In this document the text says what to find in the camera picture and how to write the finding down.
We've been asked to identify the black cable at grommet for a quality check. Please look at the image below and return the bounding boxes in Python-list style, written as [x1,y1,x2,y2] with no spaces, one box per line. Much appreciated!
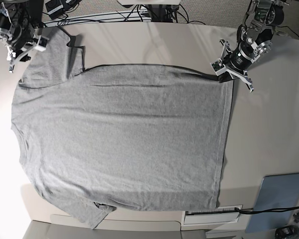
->
[235,205,299,215]

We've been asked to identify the grey T-shirt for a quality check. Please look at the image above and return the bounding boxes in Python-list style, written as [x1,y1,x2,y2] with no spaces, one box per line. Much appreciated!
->
[11,28,233,229]

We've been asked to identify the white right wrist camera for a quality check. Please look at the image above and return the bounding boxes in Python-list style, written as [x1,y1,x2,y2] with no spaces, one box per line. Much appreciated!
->
[34,35,49,52]

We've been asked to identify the central black robot stand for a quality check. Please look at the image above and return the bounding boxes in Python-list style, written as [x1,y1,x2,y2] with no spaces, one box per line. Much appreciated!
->
[137,4,181,23]

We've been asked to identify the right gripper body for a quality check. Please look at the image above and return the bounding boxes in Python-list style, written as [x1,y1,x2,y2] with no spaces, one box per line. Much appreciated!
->
[0,24,36,51]

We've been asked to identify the white cable grommet slot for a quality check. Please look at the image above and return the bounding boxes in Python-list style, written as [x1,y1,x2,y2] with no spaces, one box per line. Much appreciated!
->
[181,205,243,226]

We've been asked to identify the black equipment bottom right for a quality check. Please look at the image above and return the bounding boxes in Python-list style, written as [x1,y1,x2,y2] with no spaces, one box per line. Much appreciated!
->
[275,212,299,239]

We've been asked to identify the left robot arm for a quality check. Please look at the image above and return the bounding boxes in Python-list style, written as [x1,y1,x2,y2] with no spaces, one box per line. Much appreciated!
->
[210,0,287,92]

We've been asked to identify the black device with label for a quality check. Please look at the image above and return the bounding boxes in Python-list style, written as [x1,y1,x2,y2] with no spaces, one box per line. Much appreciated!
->
[45,0,65,20]

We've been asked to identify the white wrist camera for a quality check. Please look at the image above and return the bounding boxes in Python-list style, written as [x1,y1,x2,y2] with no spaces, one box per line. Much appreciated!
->
[34,35,49,52]
[210,58,227,76]

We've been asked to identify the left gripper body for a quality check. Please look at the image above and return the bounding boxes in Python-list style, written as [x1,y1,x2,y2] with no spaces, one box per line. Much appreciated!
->
[228,41,260,72]

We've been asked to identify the blue-grey flat panel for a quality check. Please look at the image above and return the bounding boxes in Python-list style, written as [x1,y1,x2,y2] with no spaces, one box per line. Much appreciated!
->
[245,173,299,234]

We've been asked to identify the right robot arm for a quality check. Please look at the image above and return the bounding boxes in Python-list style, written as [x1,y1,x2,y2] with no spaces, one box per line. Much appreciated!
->
[0,0,42,73]

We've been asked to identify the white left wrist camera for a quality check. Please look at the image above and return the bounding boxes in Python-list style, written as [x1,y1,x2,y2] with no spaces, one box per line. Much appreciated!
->
[210,58,227,76]

